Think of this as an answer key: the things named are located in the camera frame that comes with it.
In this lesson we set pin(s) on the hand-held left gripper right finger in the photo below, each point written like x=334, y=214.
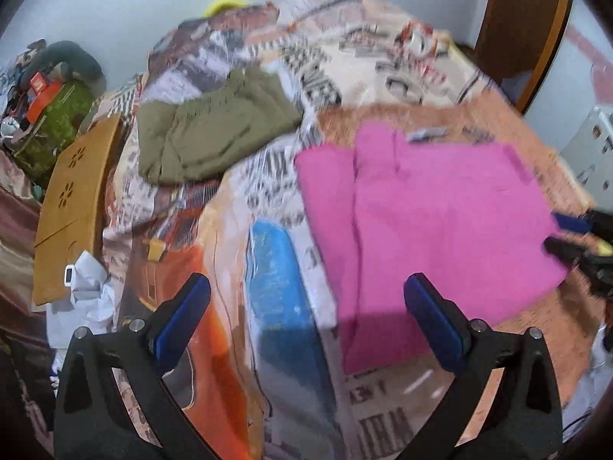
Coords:
x=433, y=321

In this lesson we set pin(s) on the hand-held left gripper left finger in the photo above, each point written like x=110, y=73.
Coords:
x=184, y=316

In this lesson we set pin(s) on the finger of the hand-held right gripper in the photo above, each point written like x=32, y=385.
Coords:
x=562, y=248
x=572, y=223

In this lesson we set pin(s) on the pink pants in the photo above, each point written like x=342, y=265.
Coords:
x=431, y=211

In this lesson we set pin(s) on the olive green pants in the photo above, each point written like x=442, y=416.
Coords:
x=215, y=124

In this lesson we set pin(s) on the white printed pillow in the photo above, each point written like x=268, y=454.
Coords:
x=594, y=148

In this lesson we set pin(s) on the white crumpled cloth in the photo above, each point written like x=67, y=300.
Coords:
x=88, y=292

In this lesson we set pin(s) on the printed blanket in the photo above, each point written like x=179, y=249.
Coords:
x=287, y=297

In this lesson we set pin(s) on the wooden board with flower cutouts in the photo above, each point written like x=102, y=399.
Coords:
x=72, y=191

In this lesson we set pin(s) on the brown satin curtain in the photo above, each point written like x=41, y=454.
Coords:
x=19, y=249

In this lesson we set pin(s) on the brown wooden door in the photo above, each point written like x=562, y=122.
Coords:
x=522, y=24

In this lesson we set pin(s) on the green patterned bag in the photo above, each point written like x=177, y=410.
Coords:
x=52, y=120

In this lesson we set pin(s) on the orange box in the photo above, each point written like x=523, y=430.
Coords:
x=40, y=93

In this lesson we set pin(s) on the grey neck pillow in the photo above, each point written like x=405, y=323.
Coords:
x=81, y=60

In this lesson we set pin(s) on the yellow round object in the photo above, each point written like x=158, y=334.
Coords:
x=225, y=4

